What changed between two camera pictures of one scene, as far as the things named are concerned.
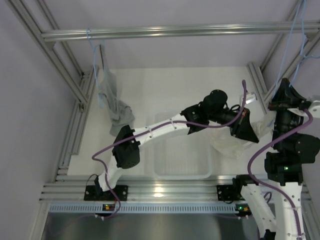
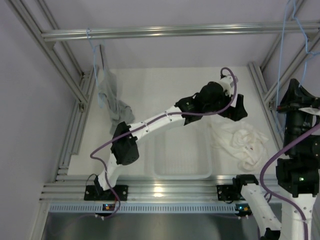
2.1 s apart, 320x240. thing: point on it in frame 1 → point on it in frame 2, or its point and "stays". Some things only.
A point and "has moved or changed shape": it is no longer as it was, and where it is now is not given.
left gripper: (242, 129) → (236, 113)
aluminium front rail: (152, 187) stays
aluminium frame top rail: (186, 32) stays
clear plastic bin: (180, 156) stays
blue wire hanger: (301, 56) → (307, 51)
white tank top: (224, 146) has moved or changed shape
